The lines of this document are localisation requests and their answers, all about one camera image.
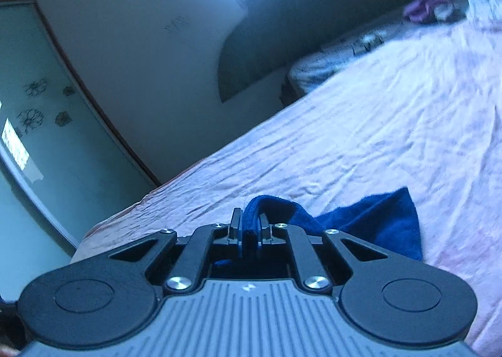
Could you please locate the purple cloth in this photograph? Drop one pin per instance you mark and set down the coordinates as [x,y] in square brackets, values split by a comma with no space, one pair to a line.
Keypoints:
[421,7]

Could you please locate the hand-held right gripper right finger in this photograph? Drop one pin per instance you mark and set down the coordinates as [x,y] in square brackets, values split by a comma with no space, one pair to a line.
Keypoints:
[263,229]

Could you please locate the glass sliding door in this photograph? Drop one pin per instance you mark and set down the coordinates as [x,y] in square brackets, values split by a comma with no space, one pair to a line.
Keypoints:
[51,153]

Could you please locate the dark scalloped headboard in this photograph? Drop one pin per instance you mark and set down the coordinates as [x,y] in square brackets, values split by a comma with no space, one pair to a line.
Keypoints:
[298,15]

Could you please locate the pink bed sheet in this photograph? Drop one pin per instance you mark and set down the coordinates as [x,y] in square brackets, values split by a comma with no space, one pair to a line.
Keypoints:
[372,113]

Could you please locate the patterned pillow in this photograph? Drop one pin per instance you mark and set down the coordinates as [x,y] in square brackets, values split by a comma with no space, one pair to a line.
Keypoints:
[333,58]

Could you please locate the dark blue beaded sweater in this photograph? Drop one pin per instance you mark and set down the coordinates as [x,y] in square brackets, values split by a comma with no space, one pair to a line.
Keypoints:
[372,223]

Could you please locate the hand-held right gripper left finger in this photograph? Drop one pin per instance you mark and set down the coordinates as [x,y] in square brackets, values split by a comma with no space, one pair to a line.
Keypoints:
[236,229]

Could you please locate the white patterned blanket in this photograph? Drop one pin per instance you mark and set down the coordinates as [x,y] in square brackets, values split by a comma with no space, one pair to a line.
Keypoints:
[484,2]

